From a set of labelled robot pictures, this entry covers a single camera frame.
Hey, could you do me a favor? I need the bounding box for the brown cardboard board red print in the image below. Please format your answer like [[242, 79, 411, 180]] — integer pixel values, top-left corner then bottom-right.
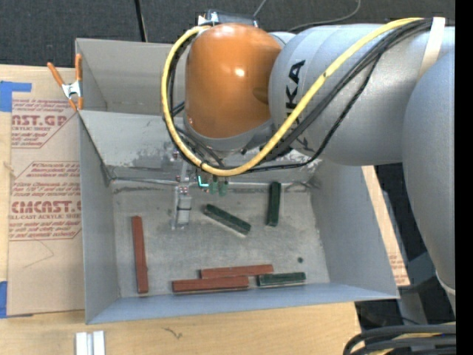
[[0, 64, 412, 320]]

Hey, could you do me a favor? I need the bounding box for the grey metal bin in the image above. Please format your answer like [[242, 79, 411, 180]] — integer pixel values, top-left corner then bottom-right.
[[75, 38, 401, 325]]

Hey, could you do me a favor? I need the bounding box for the red-brown flat block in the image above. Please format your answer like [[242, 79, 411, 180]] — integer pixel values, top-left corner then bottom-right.
[[171, 275, 251, 294], [130, 215, 150, 296], [200, 263, 275, 280]]

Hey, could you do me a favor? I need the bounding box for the dark green flat block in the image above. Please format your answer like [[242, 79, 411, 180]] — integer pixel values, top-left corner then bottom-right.
[[256, 271, 307, 288], [203, 203, 253, 237], [265, 180, 282, 228]]

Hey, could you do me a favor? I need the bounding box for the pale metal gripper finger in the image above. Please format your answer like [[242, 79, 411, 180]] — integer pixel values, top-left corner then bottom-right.
[[177, 184, 194, 229], [170, 185, 179, 231]]

